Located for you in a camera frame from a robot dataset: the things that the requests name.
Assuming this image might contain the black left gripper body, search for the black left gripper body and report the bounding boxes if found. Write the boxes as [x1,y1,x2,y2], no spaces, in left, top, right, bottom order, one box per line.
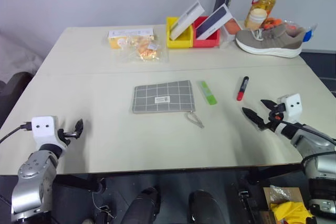
[56,128,80,147]

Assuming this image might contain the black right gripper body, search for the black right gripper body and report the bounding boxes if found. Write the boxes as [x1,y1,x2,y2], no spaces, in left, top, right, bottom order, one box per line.
[263,103,287,131]

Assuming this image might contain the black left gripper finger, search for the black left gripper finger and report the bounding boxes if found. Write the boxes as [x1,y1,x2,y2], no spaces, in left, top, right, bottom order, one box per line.
[74,118,85,134]

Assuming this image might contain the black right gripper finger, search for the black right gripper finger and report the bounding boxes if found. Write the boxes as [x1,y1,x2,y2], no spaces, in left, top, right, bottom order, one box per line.
[241,106,267,132]
[260,99,277,111]

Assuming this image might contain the grey checked pencil pouch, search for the grey checked pencil pouch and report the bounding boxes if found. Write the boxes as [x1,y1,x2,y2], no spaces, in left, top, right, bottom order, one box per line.
[132,80,205,130]

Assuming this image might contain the red marker with black cap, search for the red marker with black cap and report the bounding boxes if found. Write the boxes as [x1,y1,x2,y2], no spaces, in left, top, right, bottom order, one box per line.
[236,76,250,102]

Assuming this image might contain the grey sneaker with white sole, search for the grey sneaker with white sole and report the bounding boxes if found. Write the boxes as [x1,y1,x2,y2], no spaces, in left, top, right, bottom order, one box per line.
[235,23,307,59]

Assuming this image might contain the black chair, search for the black chair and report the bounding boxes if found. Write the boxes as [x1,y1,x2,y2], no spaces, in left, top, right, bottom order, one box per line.
[0,71,34,128]

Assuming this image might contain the brown cardboard box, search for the brown cardboard box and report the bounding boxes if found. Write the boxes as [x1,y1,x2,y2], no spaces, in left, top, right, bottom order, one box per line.
[262,187,311,224]

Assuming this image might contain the orange toy pieces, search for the orange toy pieces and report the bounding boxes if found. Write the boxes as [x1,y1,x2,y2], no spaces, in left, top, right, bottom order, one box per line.
[262,17,283,29]

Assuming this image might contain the blue white packet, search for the blue white packet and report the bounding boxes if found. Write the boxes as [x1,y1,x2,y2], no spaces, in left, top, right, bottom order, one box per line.
[303,23,319,44]

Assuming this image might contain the clear bag with orange contents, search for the clear bag with orange contents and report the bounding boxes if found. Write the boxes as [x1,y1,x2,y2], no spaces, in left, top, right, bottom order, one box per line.
[282,19,307,34]

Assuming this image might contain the white box with orange picture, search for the white box with orange picture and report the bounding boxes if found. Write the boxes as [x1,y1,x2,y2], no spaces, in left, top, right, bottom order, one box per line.
[221,18,244,42]

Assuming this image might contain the red plastic bin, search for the red plastic bin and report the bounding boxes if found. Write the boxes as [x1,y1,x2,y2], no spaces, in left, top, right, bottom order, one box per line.
[192,16,221,48]

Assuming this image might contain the white jar with cream lid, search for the white jar with cream lid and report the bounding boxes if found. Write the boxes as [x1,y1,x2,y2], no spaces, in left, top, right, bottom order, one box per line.
[247,8,268,29]

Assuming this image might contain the yellow white snack box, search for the yellow white snack box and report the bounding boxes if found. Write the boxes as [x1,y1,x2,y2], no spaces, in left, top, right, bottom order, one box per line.
[108,27,155,50]

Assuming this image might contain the dark blue phone box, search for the dark blue phone box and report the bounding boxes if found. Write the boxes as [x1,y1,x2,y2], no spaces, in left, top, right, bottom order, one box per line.
[195,4,233,40]

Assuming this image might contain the yellow cloth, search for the yellow cloth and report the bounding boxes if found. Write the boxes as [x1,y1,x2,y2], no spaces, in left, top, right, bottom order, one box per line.
[270,200,317,224]

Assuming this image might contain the clear bag of snacks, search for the clear bag of snacks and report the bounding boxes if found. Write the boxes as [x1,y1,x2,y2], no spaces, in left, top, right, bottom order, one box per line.
[116,35,170,63]

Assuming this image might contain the dark rounded shape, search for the dark rounded shape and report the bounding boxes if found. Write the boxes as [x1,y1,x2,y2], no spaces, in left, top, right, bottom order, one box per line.
[122,186,161,224]
[188,189,222,224]

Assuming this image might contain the yellow plastic bin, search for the yellow plastic bin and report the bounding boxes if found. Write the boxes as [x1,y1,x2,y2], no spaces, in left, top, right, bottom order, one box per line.
[165,16,194,50]

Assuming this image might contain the white grey flat box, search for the white grey flat box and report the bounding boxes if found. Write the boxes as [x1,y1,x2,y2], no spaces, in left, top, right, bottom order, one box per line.
[169,0,206,41]

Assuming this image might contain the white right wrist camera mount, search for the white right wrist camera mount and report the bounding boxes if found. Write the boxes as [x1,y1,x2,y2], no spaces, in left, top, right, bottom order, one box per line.
[277,93,303,125]

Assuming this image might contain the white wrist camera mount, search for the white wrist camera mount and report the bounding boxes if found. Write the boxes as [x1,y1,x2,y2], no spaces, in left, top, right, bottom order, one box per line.
[31,115,68,149]
[277,93,303,125]

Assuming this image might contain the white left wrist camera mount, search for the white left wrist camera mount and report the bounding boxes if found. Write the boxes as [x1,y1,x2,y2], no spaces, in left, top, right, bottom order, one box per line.
[31,115,68,149]

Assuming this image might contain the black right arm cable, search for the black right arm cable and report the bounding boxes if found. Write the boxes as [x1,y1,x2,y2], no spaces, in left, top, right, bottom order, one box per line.
[278,119,336,175]

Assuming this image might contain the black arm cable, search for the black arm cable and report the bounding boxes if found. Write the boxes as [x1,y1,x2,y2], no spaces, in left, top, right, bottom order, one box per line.
[0,122,33,144]
[278,119,336,175]

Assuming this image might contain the black table frame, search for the black table frame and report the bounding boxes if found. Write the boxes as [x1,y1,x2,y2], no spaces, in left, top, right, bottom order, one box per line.
[51,173,107,194]

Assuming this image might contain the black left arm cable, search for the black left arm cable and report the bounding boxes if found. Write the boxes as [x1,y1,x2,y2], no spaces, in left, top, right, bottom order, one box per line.
[0,122,33,144]

